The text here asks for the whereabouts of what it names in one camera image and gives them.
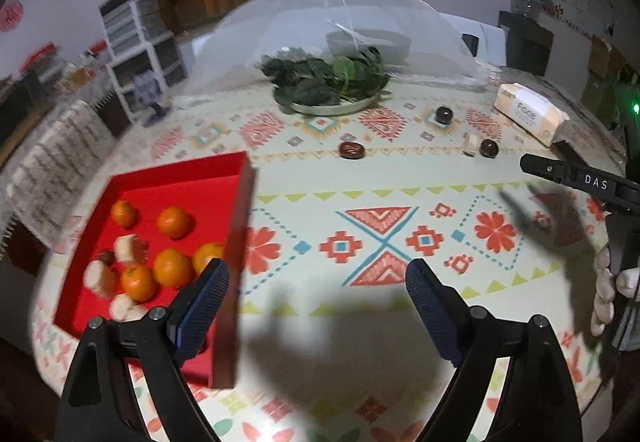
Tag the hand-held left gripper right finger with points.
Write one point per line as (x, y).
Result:
(432, 307)

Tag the small white drawer unit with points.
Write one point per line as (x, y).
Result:
(132, 22)

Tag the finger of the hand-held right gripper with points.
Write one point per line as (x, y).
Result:
(566, 151)
(565, 172)

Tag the red round wall decoration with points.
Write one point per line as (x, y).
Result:
(11, 16)

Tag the pale green plate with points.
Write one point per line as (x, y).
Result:
(335, 108)

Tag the patterned fabric chair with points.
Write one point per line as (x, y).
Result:
(55, 162)

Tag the person's right hand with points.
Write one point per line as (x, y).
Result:
(602, 292)

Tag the cream tissue pack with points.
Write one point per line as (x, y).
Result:
(530, 112)

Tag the white mesh food cover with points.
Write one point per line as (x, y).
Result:
(280, 27)

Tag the orange mandarin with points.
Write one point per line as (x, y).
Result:
(207, 256)
(138, 282)
(174, 221)
(123, 213)
(172, 268)

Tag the cardboard boxes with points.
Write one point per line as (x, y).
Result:
(605, 62)

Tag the white box appliance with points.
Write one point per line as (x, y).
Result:
(492, 42)

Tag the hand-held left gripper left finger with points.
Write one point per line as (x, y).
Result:
(205, 307)

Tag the person's right forearm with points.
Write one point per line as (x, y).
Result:
(627, 347)

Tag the dark leafy greens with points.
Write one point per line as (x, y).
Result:
(320, 82)

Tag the white plastic drawer unit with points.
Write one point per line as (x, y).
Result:
(150, 82)

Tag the black box appliance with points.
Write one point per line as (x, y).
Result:
(525, 42)

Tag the red cardboard tray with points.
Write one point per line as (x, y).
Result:
(200, 192)

